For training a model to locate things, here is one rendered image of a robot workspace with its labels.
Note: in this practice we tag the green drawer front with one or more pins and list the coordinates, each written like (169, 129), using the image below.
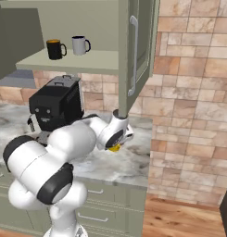
(0, 177)
(118, 193)
(118, 220)

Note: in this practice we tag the yellow mug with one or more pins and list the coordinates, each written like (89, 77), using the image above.
(115, 148)

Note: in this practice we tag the dark tall appliance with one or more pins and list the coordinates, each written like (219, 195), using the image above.
(226, 213)

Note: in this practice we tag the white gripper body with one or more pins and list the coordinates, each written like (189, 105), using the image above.
(128, 139)

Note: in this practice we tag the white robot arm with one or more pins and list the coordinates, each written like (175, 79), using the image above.
(37, 163)

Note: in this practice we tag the black mug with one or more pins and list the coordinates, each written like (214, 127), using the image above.
(54, 49)

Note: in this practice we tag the black coffee machine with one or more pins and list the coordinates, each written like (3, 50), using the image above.
(56, 102)

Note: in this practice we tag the green wall cabinet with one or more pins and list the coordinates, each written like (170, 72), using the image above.
(87, 24)

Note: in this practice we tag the green base cupboard door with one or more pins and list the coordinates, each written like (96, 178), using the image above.
(10, 213)

